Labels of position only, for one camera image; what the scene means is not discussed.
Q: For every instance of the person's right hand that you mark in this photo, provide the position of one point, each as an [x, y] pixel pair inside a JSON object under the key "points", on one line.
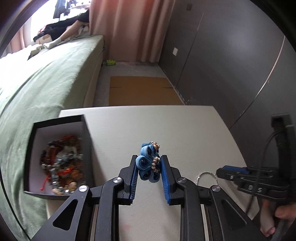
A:
{"points": [[268, 214]]}

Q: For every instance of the hanging dark clothes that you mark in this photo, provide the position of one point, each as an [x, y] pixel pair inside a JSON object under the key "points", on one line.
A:
{"points": [[63, 7]]}

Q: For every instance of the black jewelry box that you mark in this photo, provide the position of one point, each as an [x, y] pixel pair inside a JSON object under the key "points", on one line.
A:
{"points": [[58, 158]]}

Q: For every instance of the pink curtain right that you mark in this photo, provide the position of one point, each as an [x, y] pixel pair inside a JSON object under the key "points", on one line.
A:
{"points": [[134, 31]]}

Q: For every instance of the person lying on bed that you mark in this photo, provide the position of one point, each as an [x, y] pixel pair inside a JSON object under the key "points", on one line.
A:
{"points": [[55, 33]]}

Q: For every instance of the green toy on floor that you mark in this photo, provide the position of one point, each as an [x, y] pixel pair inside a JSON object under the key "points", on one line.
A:
{"points": [[110, 62]]}

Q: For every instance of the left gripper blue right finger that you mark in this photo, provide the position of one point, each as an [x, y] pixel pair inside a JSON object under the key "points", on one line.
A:
{"points": [[170, 175]]}

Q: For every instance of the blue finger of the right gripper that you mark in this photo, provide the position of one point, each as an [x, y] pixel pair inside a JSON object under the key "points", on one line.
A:
{"points": [[226, 174], [241, 170]]}

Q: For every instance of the brown cardboard floor mat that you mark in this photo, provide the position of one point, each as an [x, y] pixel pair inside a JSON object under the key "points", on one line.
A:
{"points": [[140, 90]]}

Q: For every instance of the white wall switch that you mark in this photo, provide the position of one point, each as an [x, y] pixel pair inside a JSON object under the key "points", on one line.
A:
{"points": [[175, 51]]}

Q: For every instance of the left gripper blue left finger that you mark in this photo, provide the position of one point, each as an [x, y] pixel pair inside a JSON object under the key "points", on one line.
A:
{"points": [[129, 177]]}

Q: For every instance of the bed with green blanket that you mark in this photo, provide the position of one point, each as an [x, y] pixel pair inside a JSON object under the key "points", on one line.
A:
{"points": [[36, 89]]}

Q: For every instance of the blue fabric flower scrunchie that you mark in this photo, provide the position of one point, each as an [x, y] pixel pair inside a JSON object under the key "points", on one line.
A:
{"points": [[149, 162]]}

